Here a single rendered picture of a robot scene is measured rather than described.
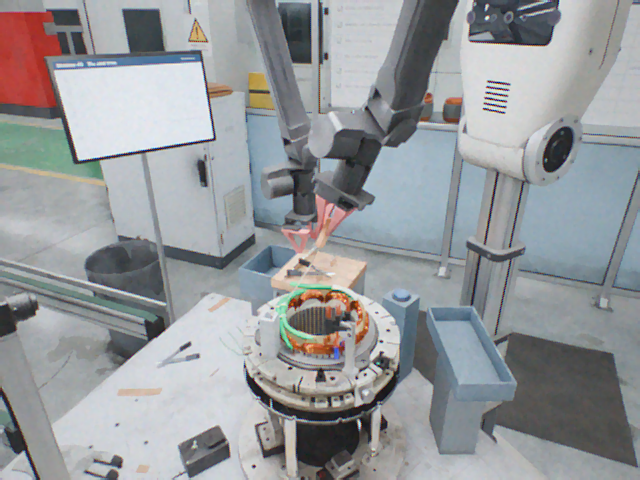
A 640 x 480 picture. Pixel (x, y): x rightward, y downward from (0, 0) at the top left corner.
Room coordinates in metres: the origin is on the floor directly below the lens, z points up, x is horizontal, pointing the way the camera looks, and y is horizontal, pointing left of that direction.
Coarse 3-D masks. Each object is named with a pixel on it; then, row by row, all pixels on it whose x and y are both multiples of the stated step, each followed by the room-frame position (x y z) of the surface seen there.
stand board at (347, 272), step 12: (288, 264) 1.08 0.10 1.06; (312, 264) 1.08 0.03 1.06; (324, 264) 1.08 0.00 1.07; (336, 264) 1.08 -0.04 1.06; (348, 264) 1.08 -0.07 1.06; (360, 264) 1.08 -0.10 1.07; (276, 276) 1.01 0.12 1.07; (312, 276) 1.01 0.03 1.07; (336, 276) 1.01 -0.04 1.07; (348, 276) 1.01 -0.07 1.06; (360, 276) 1.04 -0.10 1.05; (288, 288) 0.98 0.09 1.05; (300, 288) 0.96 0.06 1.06; (348, 288) 0.96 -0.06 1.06
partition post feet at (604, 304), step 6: (312, 246) 3.20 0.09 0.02; (324, 246) 3.23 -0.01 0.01; (438, 270) 2.84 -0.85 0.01; (444, 270) 2.78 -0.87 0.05; (450, 270) 2.84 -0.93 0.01; (438, 276) 2.77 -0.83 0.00; (444, 276) 2.76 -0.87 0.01; (450, 276) 2.76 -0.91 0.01; (594, 300) 2.46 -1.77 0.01; (600, 300) 2.40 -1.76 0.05; (606, 300) 2.39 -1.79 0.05; (594, 306) 2.39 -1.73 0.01; (600, 306) 2.38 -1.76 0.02; (606, 306) 2.39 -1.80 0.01
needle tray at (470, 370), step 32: (448, 320) 0.87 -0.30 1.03; (480, 320) 0.82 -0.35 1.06; (448, 352) 0.76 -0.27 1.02; (480, 352) 0.76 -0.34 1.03; (448, 384) 0.71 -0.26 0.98; (480, 384) 0.63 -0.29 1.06; (512, 384) 0.63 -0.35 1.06; (448, 416) 0.70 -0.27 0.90; (480, 416) 0.71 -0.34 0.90; (448, 448) 0.70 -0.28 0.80
